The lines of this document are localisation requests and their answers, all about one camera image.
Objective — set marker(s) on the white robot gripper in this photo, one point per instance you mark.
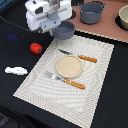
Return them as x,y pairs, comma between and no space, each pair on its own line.
45,15

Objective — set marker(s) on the red sausage toy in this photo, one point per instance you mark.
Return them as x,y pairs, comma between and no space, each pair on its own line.
36,48

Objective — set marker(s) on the white fish toy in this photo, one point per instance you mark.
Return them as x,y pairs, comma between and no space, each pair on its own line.
16,70

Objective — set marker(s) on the grey saucepan with handle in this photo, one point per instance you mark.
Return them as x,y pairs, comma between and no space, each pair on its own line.
64,31

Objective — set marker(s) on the pink stove board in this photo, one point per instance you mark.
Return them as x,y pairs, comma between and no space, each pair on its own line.
106,27

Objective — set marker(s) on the beige round plate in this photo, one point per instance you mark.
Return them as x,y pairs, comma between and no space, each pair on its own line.
69,66

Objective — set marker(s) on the beige bowl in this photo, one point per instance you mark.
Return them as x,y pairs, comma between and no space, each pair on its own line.
123,14

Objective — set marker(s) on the white woven placemat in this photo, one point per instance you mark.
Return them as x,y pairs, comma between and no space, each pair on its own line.
70,103

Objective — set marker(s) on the grey pot with handles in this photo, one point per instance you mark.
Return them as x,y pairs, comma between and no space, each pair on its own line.
90,12

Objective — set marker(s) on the knife with wooden handle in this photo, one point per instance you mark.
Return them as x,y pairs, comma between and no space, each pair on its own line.
80,56

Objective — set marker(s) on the fork with wooden handle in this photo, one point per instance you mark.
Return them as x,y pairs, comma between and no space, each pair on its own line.
67,81

